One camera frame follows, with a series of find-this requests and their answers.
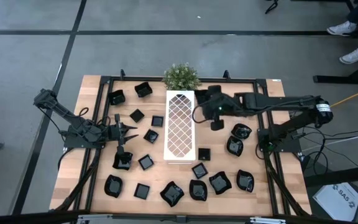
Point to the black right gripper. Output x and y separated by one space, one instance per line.
219 105

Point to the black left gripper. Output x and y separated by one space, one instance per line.
115 133

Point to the black wavy square plate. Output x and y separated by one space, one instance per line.
126 163
172 194
220 183

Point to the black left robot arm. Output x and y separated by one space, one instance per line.
64 113

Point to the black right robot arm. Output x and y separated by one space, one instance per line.
275 101

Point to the green potted plant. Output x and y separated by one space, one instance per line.
181 76

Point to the white lattice rack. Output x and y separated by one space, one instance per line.
179 158

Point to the white sticker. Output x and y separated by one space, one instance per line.
276 80

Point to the black crossbar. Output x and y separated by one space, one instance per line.
42 216

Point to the black side table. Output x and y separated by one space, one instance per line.
337 176

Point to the person's left foot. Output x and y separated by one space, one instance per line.
353 56

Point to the person's foot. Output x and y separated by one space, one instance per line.
353 56
342 29

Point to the person's right foot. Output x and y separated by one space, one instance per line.
342 29

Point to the white SA5 printed sheet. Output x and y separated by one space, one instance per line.
337 202

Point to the black frame clamp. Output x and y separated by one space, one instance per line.
122 74
226 74

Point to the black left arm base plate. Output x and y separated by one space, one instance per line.
73 143

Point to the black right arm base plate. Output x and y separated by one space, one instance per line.
291 147

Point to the silver bracket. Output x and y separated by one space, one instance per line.
267 221
95 217

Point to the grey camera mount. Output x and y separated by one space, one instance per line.
181 219

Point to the black desk frame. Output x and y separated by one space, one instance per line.
337 79

